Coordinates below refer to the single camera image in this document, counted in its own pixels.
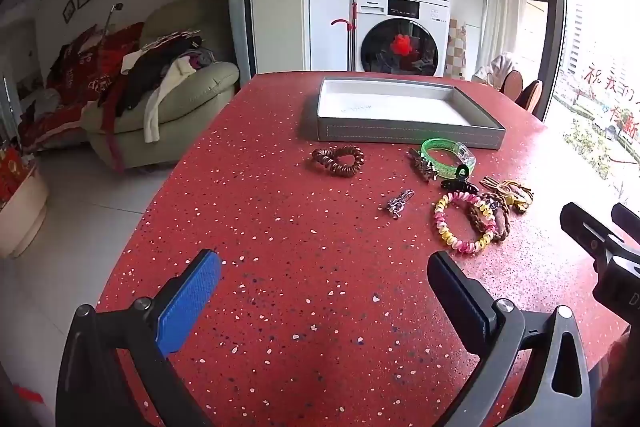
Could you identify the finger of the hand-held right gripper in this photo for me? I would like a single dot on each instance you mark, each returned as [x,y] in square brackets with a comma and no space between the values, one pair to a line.
[587,229]
[629,219]

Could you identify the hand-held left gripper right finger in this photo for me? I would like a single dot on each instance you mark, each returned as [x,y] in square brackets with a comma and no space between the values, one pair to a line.
[457,289]

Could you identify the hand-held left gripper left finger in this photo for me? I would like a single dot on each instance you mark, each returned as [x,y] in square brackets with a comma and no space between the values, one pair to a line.
[190,297]

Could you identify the small silver brooch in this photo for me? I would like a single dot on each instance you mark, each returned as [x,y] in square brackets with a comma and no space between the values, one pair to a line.
[397,203]

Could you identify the long rhinestone hair clip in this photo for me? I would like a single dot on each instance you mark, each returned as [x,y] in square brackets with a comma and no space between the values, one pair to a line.
[422,167]

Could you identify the green translucent bangle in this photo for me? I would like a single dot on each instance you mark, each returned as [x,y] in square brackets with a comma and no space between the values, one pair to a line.
[431,146]

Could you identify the grey jewelry tray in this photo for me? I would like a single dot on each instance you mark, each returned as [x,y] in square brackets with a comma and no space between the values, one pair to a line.
[390,104]

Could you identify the black claw hair clip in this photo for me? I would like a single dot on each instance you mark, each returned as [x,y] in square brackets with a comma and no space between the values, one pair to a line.
[452,183]

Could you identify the brown chair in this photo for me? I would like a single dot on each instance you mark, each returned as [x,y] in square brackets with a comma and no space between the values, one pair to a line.
[512,83]
[531,96]

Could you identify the white round basket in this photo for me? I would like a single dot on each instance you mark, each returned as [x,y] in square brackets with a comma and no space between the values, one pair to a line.
[22,222]

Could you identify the white cloth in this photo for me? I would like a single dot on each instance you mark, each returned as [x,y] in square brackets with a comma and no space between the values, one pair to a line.
[495,69]

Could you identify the pale green sofa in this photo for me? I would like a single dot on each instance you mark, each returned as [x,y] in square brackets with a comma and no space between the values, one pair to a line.
[210,82]

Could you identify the checked cloth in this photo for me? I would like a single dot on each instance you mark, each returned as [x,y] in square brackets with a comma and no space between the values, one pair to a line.
[457,49]

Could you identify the pile of clothes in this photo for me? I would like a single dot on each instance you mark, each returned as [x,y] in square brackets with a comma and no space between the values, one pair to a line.
[150,67]

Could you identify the red printed blanket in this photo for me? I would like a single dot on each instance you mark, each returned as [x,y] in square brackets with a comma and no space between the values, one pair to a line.
[85,72]

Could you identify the white washing machine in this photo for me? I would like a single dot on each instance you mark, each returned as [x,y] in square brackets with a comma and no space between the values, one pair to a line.
[400,47]

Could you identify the red hooked pole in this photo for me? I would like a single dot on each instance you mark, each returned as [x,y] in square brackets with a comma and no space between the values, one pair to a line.
[351,42]

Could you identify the small picture frame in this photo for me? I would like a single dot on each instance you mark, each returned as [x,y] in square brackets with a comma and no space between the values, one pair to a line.
[68,10]

